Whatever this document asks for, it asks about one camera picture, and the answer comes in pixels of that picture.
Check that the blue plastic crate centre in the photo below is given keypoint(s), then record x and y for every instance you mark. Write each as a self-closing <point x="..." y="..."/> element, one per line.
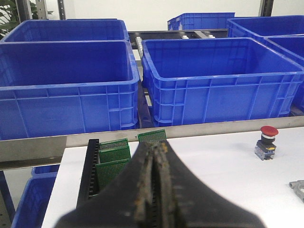
<point x="193" y="81"/>

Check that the black slotted board rack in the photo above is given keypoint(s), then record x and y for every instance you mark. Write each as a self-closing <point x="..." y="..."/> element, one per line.
<point x="88" y="185"/>

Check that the blue crate rear left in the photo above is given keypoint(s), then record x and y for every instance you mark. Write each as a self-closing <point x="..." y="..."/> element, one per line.
<point x="68" y="30"/>

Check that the green perforated board rear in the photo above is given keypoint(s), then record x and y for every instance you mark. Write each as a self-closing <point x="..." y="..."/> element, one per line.
<point x="152" y="137"/>

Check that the red emergency stop button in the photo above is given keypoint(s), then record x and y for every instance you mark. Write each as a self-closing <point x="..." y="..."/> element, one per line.
<point x="265" y="149"/>

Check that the green plant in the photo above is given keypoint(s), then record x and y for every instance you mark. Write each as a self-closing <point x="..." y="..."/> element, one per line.
<point x="9" y="17"/>

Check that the blue plastic crate left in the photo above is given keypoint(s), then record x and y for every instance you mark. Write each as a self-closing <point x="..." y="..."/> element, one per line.
<point x="57" y="88"/>

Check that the grey metal clamp block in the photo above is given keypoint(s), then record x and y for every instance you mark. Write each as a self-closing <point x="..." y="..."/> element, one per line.
<point x="298" y="188"/>

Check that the blue crate under table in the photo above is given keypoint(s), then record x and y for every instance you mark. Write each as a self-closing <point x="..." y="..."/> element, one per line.
<point x="35" y="197"/>

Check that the blue crate far background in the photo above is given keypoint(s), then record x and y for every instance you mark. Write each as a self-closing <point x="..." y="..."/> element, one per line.
<point x="193" y="21"/>

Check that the metal shelf frame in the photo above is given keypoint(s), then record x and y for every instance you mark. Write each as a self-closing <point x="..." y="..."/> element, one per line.
<point x="24" y="10"/>

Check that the green perforated board left-middle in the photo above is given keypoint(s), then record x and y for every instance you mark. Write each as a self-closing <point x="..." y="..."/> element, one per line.
<point x="114" y="154"/>

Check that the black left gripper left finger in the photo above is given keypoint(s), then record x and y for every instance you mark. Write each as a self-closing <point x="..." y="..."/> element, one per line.
<point x="127" y="202"/>

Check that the green perforated board left-rear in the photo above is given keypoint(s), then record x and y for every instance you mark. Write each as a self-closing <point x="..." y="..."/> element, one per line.
<point x="113" y="145"/>

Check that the green perforated board far-left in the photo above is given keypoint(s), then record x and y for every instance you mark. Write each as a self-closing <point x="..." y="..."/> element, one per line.
<point x="107" y="172"/>

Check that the blue crate rear right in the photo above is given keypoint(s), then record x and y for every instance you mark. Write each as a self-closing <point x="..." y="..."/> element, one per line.
<point x="259" y="27"/>

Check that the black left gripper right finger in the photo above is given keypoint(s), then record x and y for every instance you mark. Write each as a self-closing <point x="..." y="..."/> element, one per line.
<point x="186" y="202"/>

